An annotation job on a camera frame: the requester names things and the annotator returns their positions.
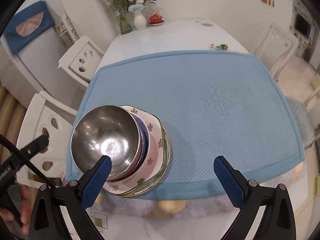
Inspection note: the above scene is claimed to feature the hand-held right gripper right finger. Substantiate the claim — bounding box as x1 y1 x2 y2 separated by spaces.
213 156 298 240

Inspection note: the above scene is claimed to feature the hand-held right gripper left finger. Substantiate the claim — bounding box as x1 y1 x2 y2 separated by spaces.
29 155 112 240

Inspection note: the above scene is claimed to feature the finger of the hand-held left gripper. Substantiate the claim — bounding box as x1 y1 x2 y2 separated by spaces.
16 134 50 159

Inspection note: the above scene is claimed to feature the magenta steel bowl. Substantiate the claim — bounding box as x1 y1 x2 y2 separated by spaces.
71 105 143 182

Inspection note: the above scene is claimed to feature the round leaf print plate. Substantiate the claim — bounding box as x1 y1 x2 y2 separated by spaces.
120 125 172 199

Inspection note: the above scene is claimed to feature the blue steel bowl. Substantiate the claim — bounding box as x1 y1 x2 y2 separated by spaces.
120 110 150 178

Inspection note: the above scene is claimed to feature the hexagonal tree print plate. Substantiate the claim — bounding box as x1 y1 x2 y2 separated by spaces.
110 120 168 197
101 105 163 195

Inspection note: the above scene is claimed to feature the person's left hand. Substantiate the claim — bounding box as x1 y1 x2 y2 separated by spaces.
15 185 30 235

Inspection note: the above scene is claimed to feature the light blue textured mat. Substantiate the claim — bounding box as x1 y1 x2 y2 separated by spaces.
64 51 306 200

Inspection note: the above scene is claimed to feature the white refrigerator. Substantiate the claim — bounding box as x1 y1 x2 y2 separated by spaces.
0 27 73 100

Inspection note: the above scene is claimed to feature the pale teal seat cushion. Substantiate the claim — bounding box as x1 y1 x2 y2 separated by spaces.
285 97 316 150

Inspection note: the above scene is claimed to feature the blue refrigerator cover cloth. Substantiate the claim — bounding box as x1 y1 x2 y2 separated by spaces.
4 0 55 55

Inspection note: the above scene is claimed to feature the glass vase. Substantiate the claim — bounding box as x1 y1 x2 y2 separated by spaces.
115 4 133 35

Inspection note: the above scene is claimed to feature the white ceramic vase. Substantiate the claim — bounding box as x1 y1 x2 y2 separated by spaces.
133 11 147 30

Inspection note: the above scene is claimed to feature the red lidded teacup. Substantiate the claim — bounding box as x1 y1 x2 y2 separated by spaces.
149 13 165 26

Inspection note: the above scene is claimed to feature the black television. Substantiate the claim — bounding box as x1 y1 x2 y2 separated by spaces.
295 14 312 37

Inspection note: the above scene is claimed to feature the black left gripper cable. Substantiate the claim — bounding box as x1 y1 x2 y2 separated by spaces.
0 134 57 189

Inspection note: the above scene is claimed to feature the white wall rack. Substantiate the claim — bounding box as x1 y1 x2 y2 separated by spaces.
59 15 80 43

